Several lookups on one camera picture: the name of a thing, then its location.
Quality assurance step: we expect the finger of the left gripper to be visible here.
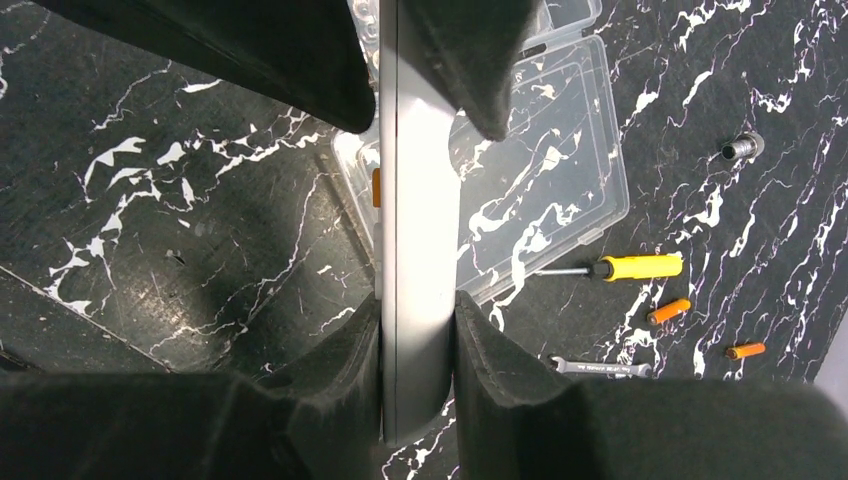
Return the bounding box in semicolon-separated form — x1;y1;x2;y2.
404;0;541;141
39;0;376;133

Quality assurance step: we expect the orange battery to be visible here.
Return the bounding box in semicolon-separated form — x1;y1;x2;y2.
725;342;767;361
647;298;691;325

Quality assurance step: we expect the white remote control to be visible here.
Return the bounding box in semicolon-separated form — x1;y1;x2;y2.
375;1;460;447

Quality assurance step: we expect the yellow handled screwdriver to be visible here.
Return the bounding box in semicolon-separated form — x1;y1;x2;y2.
535;255;683;282

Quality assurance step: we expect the small silver wrench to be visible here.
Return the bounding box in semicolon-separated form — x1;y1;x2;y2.
549;356;652;378

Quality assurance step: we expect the clear plastic parts box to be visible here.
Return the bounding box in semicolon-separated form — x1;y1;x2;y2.
331;0;631;306

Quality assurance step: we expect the silver socket bit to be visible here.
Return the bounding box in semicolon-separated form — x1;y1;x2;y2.
720;131;765;161

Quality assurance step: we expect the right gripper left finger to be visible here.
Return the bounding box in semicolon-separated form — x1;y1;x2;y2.
1;297;381;479

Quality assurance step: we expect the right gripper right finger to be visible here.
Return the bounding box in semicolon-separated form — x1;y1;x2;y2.
453;292;847;479

